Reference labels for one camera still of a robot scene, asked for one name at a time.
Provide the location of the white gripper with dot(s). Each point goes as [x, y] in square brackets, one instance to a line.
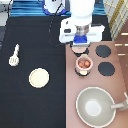
[79, 35]

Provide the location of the pink pot lid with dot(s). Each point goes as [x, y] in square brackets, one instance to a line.
[79, 50]

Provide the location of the pink pot with food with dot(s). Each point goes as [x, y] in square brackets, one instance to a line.
[83, 65]

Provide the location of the cream slotted spatula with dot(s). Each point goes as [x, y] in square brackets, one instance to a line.
[14, 59]

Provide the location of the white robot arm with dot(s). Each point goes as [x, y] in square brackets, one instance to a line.
[81, 12]

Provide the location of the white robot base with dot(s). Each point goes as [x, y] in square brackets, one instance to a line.
[52, 7]

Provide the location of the cream round plate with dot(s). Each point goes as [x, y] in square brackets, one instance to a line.
[39, 77]

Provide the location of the dark round burner back right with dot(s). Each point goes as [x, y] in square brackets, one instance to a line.
[103, 51]

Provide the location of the dark round burner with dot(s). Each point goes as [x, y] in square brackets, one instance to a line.
[103, 51]
[106, 68]

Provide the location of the black table mat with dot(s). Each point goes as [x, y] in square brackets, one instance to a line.
[21, 105]

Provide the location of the dark round burner front right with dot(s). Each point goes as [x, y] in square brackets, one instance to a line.
[106, 68]

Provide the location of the pink toy stove top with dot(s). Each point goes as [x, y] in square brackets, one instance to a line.
[114, 84]

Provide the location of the large grey bowl pan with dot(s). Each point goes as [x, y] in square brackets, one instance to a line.
[96, 107]

